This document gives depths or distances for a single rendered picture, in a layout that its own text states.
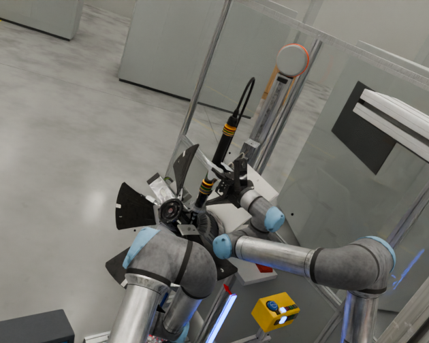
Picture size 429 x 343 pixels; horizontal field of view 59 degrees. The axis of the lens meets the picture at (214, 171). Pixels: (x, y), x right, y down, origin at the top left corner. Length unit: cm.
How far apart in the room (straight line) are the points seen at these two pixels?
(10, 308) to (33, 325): 165
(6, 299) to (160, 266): 192
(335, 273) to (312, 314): 111
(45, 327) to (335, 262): 73
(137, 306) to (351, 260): 53
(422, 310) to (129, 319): 62
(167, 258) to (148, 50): 601
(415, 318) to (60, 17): 820
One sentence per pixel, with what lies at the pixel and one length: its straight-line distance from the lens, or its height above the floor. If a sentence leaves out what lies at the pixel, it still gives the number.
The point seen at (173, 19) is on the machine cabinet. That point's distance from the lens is 674.
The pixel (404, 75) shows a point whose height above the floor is 203.
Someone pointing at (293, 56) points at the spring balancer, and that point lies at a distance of 199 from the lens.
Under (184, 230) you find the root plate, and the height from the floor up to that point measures 119.
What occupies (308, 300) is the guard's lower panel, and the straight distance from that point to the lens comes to 212.
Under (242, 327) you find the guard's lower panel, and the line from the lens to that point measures 255.
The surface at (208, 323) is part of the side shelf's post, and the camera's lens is 252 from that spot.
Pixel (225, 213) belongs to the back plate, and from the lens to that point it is 183.
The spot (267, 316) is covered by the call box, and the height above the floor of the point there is 105.
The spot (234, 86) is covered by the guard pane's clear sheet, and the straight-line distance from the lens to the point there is 252.
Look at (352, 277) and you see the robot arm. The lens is 104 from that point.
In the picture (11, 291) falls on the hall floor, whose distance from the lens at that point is 283.
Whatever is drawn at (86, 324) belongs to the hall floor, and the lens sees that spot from 270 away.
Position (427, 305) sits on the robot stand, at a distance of 55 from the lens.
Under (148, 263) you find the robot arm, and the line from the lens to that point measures 96.
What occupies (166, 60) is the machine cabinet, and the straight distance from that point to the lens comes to 686.
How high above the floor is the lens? 211
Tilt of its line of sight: 26 degrees down
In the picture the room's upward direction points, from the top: 22 degrees clockwise
